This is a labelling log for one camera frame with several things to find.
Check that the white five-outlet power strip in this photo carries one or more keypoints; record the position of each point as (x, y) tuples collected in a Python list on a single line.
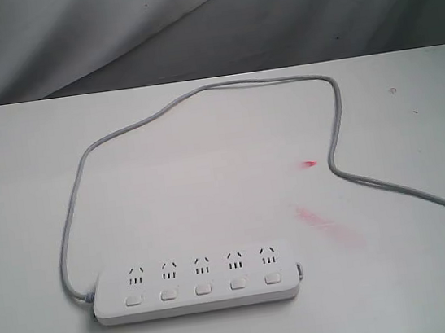
[(218, 278)]

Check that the grey backdrop cloth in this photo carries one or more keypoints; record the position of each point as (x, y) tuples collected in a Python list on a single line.
[(55, 48)]

